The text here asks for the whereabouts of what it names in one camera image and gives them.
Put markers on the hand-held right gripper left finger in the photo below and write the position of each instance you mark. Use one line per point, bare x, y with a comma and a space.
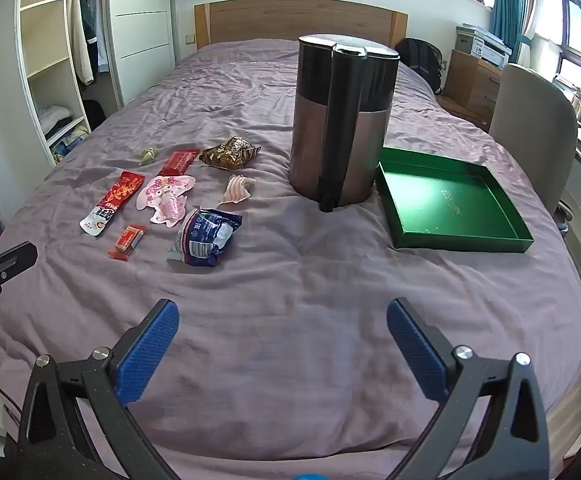
145, 350

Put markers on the pink cartoon snack packet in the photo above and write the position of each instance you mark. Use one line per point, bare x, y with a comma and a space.
165, 199

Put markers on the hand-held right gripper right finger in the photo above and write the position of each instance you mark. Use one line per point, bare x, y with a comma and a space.
415, 345

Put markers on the long red white snack packet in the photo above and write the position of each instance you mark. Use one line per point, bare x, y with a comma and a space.
113, 200

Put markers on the hanging white jacket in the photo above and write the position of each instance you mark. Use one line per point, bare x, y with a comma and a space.
78, 35

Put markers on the small orange red candy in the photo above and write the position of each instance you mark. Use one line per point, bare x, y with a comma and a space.
129, 240

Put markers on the brown gold snack packet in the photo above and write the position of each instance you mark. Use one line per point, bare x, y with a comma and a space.
228, 154

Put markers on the folded clothes pile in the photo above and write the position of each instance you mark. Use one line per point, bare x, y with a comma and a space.
60, 125

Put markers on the green cardboard box tray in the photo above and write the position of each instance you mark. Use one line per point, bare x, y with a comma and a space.
440, 200

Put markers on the brown and black electric kettle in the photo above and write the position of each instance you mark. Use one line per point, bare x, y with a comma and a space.
340, 150

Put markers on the white printer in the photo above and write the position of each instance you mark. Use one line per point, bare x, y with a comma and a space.
483, 45

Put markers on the purple bed sheet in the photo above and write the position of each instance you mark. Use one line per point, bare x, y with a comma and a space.
295, 270

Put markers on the small olive green candy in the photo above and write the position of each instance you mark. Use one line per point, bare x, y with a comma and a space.
146, 156

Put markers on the open white wardrobe shelf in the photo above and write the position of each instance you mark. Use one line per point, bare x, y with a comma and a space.
40, 50

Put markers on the blue white snack packet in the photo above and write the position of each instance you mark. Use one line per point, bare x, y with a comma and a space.
205, 237

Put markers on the black backpack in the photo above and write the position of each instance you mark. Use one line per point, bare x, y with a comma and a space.
420, 62

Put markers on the wooden drawer cabinet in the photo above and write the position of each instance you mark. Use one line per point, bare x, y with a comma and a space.
470, 85

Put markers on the white wardrobe doors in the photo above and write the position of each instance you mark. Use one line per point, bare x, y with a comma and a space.
143, 20

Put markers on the hanging dark jacket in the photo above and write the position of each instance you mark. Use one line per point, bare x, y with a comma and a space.
95, 20

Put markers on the red snack bar packet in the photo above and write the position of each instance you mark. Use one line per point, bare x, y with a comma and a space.
178, 161

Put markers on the wooden headboard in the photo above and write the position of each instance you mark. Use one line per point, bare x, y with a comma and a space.
270, 17

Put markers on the long teal curtain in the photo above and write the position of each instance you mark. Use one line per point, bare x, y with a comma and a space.
508, 0

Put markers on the beige chair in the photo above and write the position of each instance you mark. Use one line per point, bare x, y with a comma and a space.
530, 130

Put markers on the pink striped snack packet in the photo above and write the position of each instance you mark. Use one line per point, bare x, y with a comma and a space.
236, 190

